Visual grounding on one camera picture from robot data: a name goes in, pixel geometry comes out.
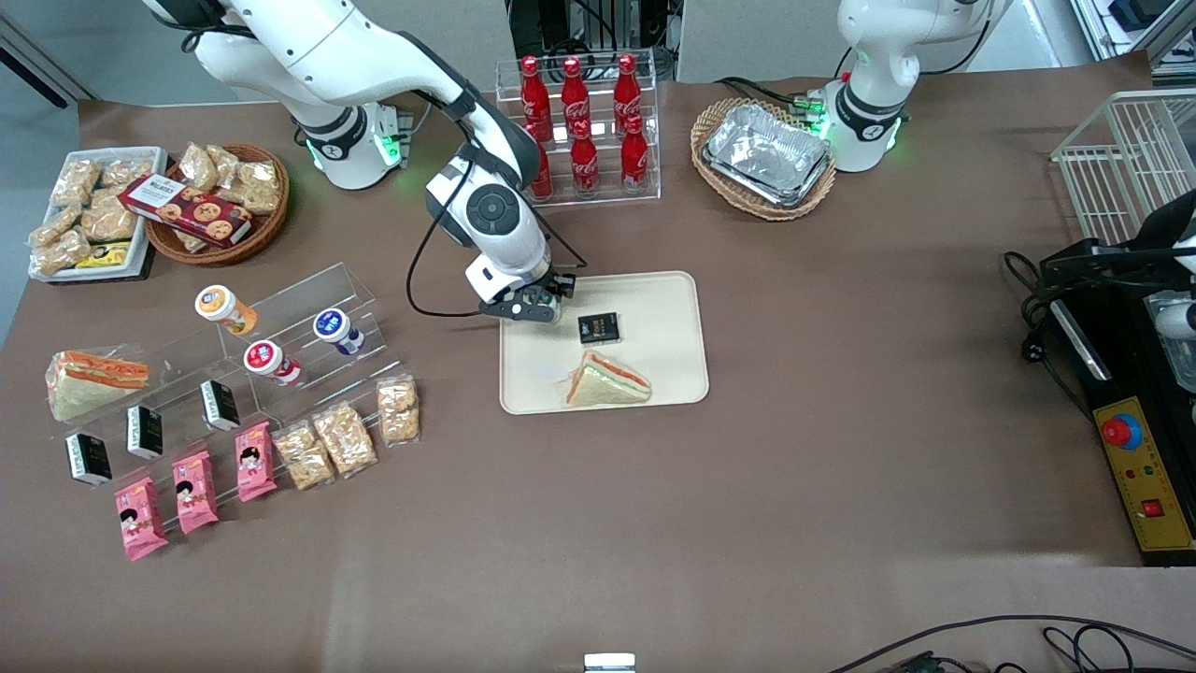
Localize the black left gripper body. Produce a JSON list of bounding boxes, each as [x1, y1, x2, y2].
[[1133, 192, 1196, 283]]

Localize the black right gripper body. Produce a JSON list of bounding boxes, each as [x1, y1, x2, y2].
[[512, 268, 565, 302]]

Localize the beige plastic tray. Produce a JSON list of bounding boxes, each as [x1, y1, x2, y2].
[[499, 271, 710, 415]]

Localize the blue lid gum bottle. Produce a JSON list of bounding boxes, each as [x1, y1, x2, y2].
[[312, 308, 366, 357]]

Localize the aluminium foil tray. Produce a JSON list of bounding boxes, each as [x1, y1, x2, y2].
[[703, 103, 833, 208]]

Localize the red lid gum bottle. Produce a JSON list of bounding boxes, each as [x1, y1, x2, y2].
[[244, 339, 303, 387]]

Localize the orange gum bottle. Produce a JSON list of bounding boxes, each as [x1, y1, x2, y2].
[[194, 284, 260, 337]]

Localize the white rectangular snack tray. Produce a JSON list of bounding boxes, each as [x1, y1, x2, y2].
[[28, 147, 170, 284]]

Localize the wrapped triangle sandwich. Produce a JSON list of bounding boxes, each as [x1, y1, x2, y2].
[[561, 350, 653, 408], [45, 350, 150, 422]]

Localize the clear acrylic bottle rack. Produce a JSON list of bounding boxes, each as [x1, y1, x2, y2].
[[494, 49, 662, 210]]

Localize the red cola bottle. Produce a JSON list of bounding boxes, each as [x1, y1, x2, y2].
[[613, 53, 644, 132], [529, 131, 555, 202], [620, 114, 650, 194], [570, 122, 600, 197], [520, 56, 552, 141], [562, 56, 591, 132]]

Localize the light wicker basket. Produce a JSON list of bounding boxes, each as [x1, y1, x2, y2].
[[691, 97, 838, 222]]

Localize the clear crispy snack pack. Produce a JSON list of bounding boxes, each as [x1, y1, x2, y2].
[[51, 159, 102, 211], [32, 230, 94, 278], [273, 421, 335, 492], [222, 161, 282, 216], [98, 159, 155, 188], [178, 142, 221, 194], [311, 401, 379, 480], [79, 192, 141, 244], [28, 208, 81, 250], [206, 145, 246, 186], [377, 374, 422, 446]]

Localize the black yellow control box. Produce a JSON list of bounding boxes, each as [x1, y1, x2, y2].
[[1046, 285, 1196, 568]]

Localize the black equipment rack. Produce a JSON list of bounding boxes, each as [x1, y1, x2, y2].
[[509, 0, 678, 81]]

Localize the dark brown wicker basket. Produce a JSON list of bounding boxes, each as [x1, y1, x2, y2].
[[145, 143, 291, 268]]

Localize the pink snack pack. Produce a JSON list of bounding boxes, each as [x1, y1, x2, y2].
[[114, 476, 170, 562], [172, 450, 220, 536], [235, 422, 278, 504]]

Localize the red cookie box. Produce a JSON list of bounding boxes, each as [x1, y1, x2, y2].
[[119, 174, 253, 249]]

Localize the clear acrylic tiered stand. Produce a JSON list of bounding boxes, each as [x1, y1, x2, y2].
[[42, 262, 405, 498]]

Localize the yellow snack pack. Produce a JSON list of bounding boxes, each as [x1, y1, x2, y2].
[[75, 241, 133, 271]]

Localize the black cable bundle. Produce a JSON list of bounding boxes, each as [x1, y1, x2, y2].
[[1003, 251, 1096, 417]]

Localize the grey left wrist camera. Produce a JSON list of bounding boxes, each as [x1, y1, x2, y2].
[[1155, 299, 1196, 340]]

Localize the white wire basket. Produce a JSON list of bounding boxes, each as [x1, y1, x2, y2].
[[1051, 89, 1196, 249]]

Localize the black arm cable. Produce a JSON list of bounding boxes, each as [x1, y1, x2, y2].
[[406, 86, 590, 319]]

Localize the grey base cable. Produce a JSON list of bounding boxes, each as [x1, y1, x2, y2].
[[397, 92, 434, 143]]

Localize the black base cables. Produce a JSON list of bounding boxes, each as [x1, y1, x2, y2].
[[715, 77, 825, 119]]

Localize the long black cable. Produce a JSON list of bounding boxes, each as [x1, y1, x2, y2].
[[827, 614, 1196, 673]]

